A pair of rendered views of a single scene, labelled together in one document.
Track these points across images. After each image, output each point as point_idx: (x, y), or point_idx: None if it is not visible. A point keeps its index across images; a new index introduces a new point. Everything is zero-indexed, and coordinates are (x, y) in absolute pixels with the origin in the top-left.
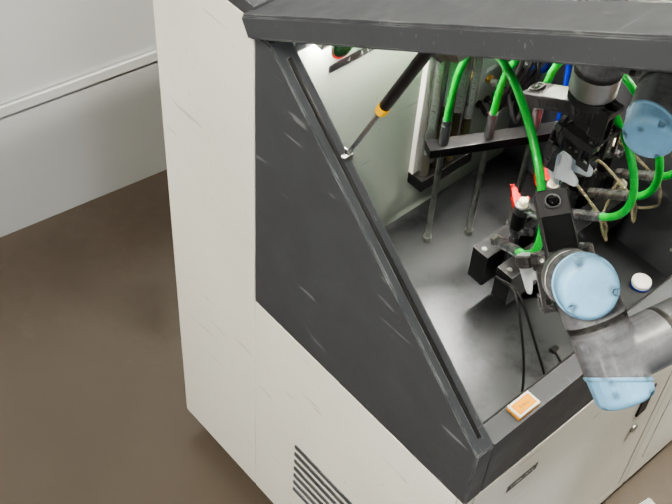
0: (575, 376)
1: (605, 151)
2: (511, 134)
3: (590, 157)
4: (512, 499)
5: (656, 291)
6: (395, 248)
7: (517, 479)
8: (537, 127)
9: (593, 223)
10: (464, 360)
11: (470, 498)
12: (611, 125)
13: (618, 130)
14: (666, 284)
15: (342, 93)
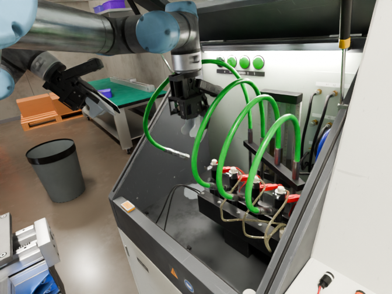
0: (142, 225)
1: (180, 111)
2: (268, 158)
3: (168, 104)
4: (145, 276)
5: (205, 266)
6: (241, 191)
7: (140, 261)
8: (275, 161)
9: (249, 227)
10: (181, 214)
11: (118, 226)
12: (174, 87)
13: (183, 100)
14: (212, 273)
15: (223, 88)
